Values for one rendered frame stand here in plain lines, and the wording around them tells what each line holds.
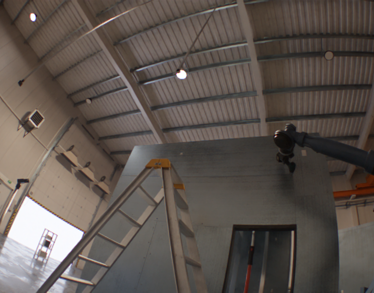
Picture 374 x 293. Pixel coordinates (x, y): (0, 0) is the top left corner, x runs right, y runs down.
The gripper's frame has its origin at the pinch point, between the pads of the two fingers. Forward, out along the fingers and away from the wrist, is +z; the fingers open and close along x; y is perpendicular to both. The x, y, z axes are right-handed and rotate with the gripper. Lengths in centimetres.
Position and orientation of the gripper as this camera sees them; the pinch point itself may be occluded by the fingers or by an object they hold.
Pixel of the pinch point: (285, 160)
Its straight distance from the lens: 195.9
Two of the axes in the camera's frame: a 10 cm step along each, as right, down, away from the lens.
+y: -3.7, -5.7, 7.3
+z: 3.4, 6.5, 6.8
